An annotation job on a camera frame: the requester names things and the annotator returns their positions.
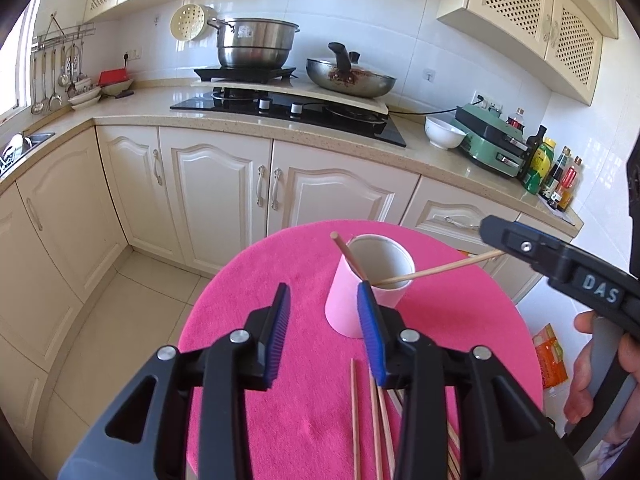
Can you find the steel wok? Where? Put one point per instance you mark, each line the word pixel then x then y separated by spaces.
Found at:
pixel 350 89

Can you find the dark sauce bottle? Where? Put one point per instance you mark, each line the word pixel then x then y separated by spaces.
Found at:
pixel 556 175

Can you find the cream lattice corner wall cabinet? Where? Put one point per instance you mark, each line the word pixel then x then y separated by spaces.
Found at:
pixel 525 10

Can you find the steel utensil rail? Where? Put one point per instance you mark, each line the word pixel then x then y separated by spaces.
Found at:
pixel 65 35

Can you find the orange snack packet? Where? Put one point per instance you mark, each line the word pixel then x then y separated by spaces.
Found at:
pixel 550 360

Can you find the cream base cabinets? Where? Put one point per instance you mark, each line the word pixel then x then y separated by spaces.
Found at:
pixel 215 195

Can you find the stainless steel pot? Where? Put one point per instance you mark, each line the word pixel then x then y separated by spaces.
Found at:
pixel 255 40

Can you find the dark oil bottle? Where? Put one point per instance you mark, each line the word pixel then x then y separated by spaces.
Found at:
pixel 532 152

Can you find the white stone board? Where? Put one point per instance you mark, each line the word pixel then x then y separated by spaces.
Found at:
pixel 300 92

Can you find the green bottle yellow cap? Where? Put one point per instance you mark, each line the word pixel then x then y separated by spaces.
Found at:
pixel 540 170

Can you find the green electric grill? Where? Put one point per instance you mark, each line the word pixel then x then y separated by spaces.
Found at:
pixel 487 145

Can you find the white shallow bowl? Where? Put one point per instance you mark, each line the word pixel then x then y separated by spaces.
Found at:
pixel 117 88

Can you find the person's right hand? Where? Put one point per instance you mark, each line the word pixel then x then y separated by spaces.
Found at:
pixel 582 380

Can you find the white ceramic bowl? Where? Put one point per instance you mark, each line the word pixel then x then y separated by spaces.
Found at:
pixel 445 132

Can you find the red sauce bottle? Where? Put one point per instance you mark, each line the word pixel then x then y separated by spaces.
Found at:
pixel 569 185

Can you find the black glass gas stove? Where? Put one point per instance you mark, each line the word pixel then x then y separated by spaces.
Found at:
pixel 350 132

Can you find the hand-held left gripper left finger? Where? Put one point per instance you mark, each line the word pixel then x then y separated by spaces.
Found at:
pixel 280 330

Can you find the cream perforated steamer plate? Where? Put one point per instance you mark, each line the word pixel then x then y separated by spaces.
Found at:
pixel 187 22

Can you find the red box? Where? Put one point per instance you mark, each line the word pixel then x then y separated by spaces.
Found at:
pixel 112 77

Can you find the white double wall socket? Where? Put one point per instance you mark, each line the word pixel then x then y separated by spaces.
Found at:
pixel 487 101

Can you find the pink tablecloth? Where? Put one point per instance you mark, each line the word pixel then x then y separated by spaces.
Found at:
pixel 300 270

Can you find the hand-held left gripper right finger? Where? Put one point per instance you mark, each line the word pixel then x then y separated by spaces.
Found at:
pixel 370 330

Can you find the steel sink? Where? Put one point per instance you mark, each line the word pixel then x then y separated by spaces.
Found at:
pixel 35 141

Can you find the window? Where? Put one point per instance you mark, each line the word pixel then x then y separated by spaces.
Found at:
pixel 20 75

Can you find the wooden chopstick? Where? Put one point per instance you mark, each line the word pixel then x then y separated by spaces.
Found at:
pixel 440 269
pixel 386 425
pixel 375 420
pixel 452 450
pixel 355 410
pixel 395 402
pixel 345 252

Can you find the pink paper cup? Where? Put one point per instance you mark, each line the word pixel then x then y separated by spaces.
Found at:
pixel 345 300

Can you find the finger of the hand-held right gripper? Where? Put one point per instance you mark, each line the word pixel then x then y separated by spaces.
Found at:
pixel 492 227
pixel 525 252

